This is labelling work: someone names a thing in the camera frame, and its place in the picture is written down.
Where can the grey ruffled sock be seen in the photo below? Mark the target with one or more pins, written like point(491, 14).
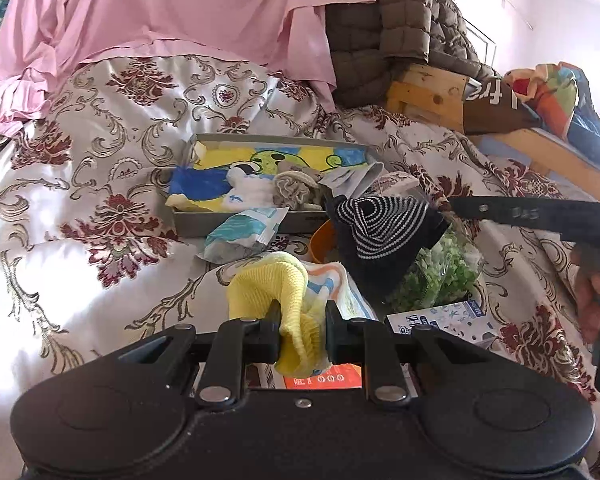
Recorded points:
point(298, 190)

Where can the grey blue-trimmed sock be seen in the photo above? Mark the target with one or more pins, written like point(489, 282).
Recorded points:
point(352, 182)

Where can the orange round container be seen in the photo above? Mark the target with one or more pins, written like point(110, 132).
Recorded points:
point(323, 244)

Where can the teal white wipe packet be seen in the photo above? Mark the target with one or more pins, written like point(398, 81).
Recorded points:
point(242, 235)

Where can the bag of green paper stars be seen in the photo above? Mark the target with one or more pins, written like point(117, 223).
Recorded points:
point(441, 275)

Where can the grey tray with cartoon drawing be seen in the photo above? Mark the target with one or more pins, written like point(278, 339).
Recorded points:
point(219, 174)

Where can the olive quilted down jacket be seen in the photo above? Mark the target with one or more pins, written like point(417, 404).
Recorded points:
point(372, 44)

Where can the orange white medicine box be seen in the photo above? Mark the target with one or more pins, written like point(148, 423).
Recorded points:
point(265, 376)

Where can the blue white paper box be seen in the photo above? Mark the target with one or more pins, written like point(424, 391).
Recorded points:
point(463, 319)

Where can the white baby sock blue print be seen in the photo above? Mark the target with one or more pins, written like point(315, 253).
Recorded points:
point(247, 191)

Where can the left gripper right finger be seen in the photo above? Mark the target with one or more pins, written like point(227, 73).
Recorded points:
point(369, 345)

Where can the dark navy striped sock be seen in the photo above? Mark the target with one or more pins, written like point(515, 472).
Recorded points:
point(379, 237)

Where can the person's right hand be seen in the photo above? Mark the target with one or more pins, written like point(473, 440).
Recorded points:
point(587, 292)

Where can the floral satin bedspread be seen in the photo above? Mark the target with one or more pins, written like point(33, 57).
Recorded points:
point(90, 259)

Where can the brown printed cushion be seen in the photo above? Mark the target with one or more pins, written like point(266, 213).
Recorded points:
point(494, 107)

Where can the colourful folded quilt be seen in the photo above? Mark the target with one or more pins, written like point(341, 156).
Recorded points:
point(560, 95)

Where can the pink draped sheet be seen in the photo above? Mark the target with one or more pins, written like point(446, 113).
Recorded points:
point(43, 41)

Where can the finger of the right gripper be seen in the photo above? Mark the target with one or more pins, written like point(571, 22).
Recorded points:
point(531, 212)

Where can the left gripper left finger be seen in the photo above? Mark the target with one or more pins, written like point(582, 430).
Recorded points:
point(227, 352)

